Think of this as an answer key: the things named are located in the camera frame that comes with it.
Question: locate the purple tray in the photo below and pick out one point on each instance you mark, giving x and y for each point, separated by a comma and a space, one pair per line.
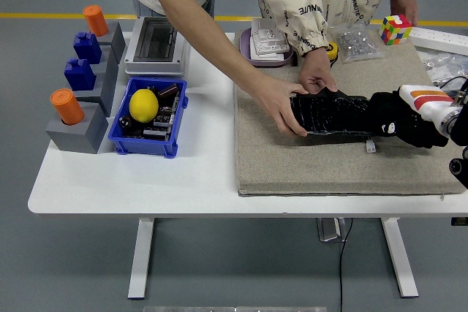
245, 52

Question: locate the clear bags of small parts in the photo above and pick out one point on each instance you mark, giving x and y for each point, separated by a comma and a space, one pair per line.
438, 63

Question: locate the black rag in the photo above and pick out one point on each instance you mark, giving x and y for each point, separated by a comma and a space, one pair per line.
391, 114

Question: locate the person's left hand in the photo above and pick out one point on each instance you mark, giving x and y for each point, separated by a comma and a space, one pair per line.
404, 7

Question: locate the colourful puzzle cube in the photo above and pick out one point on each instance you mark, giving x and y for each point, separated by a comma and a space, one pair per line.
395, 30

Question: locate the metal box under table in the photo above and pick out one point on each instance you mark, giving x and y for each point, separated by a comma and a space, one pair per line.
331, 229

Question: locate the yellow tape measure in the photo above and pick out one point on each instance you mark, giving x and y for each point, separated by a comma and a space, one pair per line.
332, 50

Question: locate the yellow lemon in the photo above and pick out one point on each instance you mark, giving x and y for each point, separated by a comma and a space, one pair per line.
143, 105

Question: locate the white perforated bar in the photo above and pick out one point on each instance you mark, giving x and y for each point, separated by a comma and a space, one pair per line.
438, 39

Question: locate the grey block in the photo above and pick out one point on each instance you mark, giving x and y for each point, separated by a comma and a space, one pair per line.
117, 43
77, 140

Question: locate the glossy black panel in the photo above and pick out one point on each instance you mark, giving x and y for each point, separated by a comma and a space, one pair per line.
332, 114

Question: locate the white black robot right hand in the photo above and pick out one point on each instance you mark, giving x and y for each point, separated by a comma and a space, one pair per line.
426, 102

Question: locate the person's right hand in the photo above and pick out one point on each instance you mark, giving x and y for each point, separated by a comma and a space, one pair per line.
279, 102
318, 71

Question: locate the blue plastic bin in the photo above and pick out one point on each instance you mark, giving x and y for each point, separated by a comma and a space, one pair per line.
146, 147

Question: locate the blue bottle-shaped block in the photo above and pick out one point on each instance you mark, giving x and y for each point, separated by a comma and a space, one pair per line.
87, 49
78, 75

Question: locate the orange cylinder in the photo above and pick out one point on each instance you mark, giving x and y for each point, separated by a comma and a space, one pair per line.
67, 107
95, 21

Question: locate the grey-brown mat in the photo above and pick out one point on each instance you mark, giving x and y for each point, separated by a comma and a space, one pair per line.
292, 166

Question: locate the clear bag of screws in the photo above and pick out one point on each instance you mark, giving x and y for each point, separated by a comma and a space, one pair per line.
356, 43

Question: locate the dark circuit board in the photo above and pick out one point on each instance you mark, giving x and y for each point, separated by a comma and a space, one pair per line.
162, 122

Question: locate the white table leg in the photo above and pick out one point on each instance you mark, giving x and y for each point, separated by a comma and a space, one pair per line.
400, 257
140, 257

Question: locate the black table controller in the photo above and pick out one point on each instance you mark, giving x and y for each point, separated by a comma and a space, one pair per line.
460, 221

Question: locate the dark brown cylinder capacitor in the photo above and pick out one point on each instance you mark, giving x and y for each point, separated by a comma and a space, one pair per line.
168, 91

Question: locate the grey electrical enclosure box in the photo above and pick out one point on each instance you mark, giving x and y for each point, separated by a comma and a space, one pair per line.
153, 65

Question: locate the person's right forearm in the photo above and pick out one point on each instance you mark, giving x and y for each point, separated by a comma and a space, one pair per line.
212, 34
303, 19

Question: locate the white plastic socket parts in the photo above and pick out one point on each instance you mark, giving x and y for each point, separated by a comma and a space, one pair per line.
268, 39

